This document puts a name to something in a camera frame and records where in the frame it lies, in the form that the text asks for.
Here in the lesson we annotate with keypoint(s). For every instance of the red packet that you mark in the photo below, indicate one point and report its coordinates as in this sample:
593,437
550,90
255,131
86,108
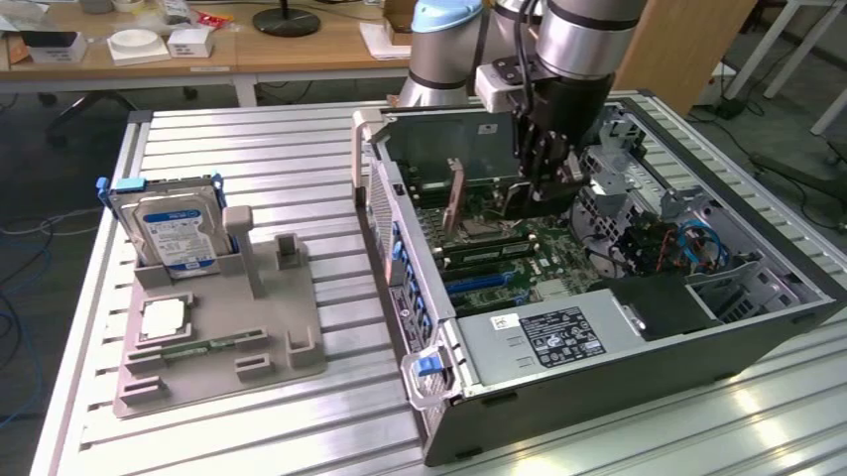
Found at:
217,21

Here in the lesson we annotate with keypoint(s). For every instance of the white box with label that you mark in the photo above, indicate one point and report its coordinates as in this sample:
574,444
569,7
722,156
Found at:
191,42

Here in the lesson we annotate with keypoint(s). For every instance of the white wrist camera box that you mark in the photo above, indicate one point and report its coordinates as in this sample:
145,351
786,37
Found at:
493,89

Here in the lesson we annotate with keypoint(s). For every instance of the CPU socket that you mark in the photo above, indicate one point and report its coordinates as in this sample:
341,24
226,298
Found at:
481,229

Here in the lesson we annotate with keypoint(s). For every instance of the blue expansion slot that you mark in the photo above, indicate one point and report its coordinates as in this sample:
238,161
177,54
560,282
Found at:
477,284

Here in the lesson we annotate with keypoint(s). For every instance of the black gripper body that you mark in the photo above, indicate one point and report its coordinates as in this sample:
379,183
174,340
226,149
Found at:
576,104

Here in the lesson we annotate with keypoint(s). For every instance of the cardboard box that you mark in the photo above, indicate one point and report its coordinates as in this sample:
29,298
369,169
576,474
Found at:
397,15

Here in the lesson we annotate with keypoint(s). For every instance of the white box with black lid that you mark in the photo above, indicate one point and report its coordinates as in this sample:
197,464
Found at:
53,47

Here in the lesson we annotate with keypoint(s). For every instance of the green RAM stick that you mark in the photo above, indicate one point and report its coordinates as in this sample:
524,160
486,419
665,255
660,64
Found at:
199,345

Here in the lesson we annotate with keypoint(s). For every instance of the grey power supply unit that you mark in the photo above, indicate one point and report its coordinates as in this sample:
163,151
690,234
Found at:
490,357

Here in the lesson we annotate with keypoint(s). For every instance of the wooden desk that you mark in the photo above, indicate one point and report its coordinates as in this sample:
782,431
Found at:
318,49
66,69

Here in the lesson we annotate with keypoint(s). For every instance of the white paper stack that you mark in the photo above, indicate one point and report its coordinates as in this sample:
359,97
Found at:
385,42

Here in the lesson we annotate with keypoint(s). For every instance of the installed RAM stick with label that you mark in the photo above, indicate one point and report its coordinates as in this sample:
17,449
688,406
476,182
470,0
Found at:
490,253

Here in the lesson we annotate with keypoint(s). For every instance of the black RAM slot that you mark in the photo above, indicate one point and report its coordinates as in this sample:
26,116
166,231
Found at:
428,182
430,197

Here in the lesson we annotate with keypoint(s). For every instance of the black power adapter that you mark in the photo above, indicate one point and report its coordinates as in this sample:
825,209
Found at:
725,106

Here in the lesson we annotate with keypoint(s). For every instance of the white table frame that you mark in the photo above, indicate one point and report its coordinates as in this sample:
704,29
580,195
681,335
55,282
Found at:
794,30

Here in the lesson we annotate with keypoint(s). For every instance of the hard disk with blue caddy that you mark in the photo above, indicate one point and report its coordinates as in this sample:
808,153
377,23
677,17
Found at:
175,238

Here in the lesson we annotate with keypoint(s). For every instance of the silver CPU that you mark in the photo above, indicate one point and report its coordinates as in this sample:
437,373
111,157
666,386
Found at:
165,317

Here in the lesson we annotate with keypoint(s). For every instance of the white box with round insert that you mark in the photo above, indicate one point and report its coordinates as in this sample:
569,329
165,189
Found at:
138,47

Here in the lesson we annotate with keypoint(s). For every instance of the metal disk bay cage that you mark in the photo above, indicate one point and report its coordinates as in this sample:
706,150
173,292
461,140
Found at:
620,198

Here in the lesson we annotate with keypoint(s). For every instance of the open dark PC case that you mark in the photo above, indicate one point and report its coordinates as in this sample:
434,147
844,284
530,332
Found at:
596,396

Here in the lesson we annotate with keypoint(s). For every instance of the black round stand base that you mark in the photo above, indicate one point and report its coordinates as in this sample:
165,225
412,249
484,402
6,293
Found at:
286,22

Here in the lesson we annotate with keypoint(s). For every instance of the green motherboard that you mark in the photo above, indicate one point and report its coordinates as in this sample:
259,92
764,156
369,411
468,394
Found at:
550,253

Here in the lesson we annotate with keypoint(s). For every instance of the brown wooden cabinet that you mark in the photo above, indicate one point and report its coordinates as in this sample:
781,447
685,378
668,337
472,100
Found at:
682,49

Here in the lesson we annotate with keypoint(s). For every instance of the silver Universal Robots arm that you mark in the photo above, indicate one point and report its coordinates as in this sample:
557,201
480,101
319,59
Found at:
582,44

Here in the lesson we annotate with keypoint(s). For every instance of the GPU card with metal bracket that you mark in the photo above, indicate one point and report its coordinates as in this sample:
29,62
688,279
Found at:
454,198

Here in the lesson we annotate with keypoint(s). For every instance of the grey parts rack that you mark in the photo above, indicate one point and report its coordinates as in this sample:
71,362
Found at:
219,317

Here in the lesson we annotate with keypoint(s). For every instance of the blue case latch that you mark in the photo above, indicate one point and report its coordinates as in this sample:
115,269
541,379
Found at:
424,364

